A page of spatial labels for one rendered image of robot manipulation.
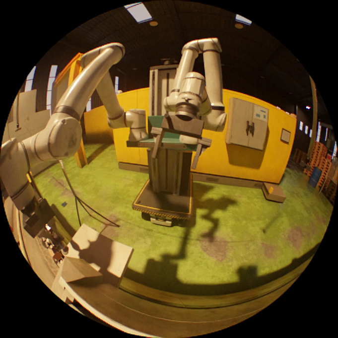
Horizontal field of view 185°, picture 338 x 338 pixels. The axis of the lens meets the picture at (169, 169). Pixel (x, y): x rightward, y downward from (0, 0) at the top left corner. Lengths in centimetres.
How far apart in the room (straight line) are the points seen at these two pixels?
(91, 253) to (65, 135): 44
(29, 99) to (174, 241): 780
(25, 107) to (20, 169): 689
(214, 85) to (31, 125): 588
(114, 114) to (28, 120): 524
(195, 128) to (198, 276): 124
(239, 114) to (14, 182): 202
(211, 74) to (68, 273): 102
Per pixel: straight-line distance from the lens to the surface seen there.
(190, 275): 124
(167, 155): 113
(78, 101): 31
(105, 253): 49
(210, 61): 81
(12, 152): 35
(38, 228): 42
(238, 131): 180
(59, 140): 23
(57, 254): 46
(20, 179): 35
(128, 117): 93
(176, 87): 59
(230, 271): 139
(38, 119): 587
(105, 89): 78
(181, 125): 33
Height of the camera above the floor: 122
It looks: 28 degrees down
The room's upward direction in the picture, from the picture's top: 1 degrees clockwise
